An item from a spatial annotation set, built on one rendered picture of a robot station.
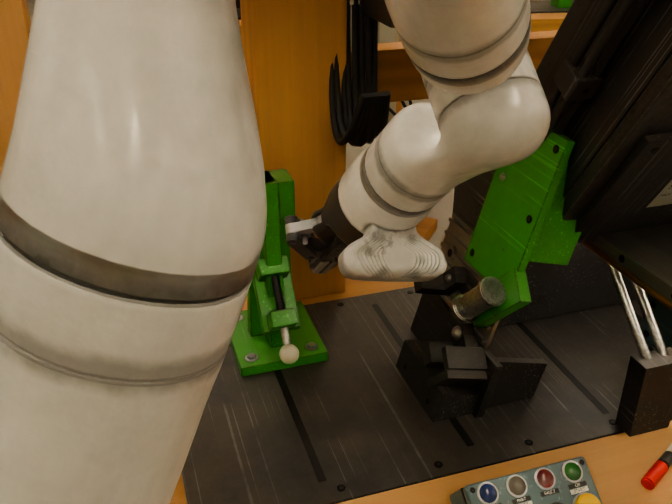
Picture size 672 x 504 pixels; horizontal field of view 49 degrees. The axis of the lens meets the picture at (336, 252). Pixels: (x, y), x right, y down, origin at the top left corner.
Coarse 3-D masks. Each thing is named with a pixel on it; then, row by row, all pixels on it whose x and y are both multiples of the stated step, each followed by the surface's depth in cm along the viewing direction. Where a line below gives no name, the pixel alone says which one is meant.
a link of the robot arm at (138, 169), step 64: (64, 0) 21; (128, 0) 22; (192, 0) 23; (64, 64) 21; (128, 64) 22; (192, 64) 23; (64, 128) 21; (128, 128) 22; (192, 128) 23; (256, 128) 26; (0, 192) 24; (64, 192) 22; (128, 192) 22; (192, 192) 23; (256, 192) 25; (64, 256) 22; (128, 256) 22; (192, 256) 23; (256, 256) 26
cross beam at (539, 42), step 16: (544, 32) 133; (384, 48) 122; (400, 48) 122; (528, 48) 129; (544, 48) 130; (384, 64) 122; (400, 64) 123; (384, 80) 124; (400, 80) 125; (416, 80) 126; (400, 96) 126; (416, 96) 127
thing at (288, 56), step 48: (0, 0) 93; (240, 0) 110; (288, 0) 104; (336, 0) 106; (0, 48) 96; (288, 48) 107; (336, 48) 109; (0, 96) 98; (288, 96) 110; (0, 144) 101; (288, 144) 114; (336, 144) 116; (336, 288) 129
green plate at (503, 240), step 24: (552, 144) 86; (504, 168) 94; (528, 168) 90; (552, 168) 86; (504, 192) 94; (528, 192) 89; (552, 192) 86; (480, 216) 98; (504, 216) 93; (528, 216) 89; (552, 216) 90; (480, 240) 98; (504, 240) 93; (528, 240) 89; (552, 240) 91; (576, 240) 92; (480, 264) 97; (504, 264) 93
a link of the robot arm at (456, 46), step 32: (384, 0) 37; (416, 0) 33; (448, 0) 32; (480, 0) 32; (512, 0) 34; (416, 32) 36; (448, 32) 35; (480, 32) 35; (512, 32) 37; (448, 64) 38; (480, 64) 38
